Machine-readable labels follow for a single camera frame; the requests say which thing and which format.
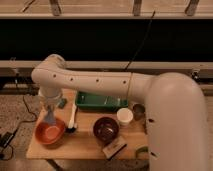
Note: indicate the small metal cup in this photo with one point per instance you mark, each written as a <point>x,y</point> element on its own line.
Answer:
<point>138,111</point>

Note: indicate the green cucumber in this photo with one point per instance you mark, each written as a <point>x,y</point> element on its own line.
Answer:
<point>140,150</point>

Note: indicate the red bowl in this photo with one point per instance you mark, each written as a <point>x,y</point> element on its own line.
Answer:
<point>47,134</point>

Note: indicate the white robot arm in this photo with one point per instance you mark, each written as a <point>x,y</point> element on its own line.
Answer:
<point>176,112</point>

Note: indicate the white cup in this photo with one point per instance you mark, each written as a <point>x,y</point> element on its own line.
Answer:
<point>124,116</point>

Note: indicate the teal sponge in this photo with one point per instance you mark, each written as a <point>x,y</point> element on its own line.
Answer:
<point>62,103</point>

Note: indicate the green plastic tray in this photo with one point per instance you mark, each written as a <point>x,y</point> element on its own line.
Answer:
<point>93,102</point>

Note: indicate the grey small towel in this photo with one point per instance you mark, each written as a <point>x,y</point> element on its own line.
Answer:
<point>49,117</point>

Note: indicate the wooden block brush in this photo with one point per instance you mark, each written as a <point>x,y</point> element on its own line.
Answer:
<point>114,147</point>

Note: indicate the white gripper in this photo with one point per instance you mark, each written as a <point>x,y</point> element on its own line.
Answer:
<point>49,97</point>

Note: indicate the dark brown bowl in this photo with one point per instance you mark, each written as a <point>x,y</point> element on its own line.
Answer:
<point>105,129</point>

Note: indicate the wooden table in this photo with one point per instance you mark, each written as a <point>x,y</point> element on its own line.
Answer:
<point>82,144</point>

